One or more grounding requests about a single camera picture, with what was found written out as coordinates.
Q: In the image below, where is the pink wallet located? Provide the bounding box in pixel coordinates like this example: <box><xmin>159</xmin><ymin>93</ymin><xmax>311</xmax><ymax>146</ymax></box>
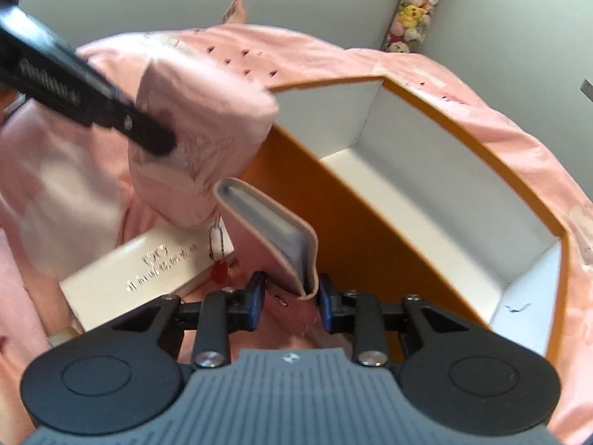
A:
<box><xmin>214</xmin><ymin>178</ymin><xmax>319</xmax><ymax>299</ymax></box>

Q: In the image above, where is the long white box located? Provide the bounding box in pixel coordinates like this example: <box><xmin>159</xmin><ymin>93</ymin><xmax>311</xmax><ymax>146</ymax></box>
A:
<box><xmin>60</xmin><ymin>224</ymin><xmax>234</xmax><ymax>332</ymax></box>

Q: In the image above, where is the pink fabric pouch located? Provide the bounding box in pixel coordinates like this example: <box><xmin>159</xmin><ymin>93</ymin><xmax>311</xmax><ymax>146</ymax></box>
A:
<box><xmin>129</xmin><ymin>57</ymin><xmax>278</xmax><ymax>229</ymax></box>

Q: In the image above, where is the pink patterned duvet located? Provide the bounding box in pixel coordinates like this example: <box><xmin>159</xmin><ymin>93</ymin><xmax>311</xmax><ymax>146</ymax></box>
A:
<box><xmin>1</xmin><ymin>24</ymin><xmax>592</xmax><ymax>444</ymax></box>

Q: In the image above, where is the orange cardboard box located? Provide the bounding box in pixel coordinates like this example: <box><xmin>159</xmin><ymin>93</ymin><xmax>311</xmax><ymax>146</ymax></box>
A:
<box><xmin>244</xmin><ymin>76</ymin><xmax>569</xmax><ymax>362</ymax></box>

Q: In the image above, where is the person's bare foot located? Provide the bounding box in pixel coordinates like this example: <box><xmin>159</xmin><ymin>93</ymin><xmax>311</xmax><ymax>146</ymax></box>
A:
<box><xmin>221</xmin><ymin>0</ymin><xmax>248</xmax><ymax>24</ymax></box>

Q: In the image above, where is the hanging plush toy column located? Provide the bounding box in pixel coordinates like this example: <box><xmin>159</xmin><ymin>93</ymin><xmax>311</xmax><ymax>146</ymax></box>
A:
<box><xmin>382</xmin><ymin>0</ymin><xmax>440</xmax><ymax>53</ymax></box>

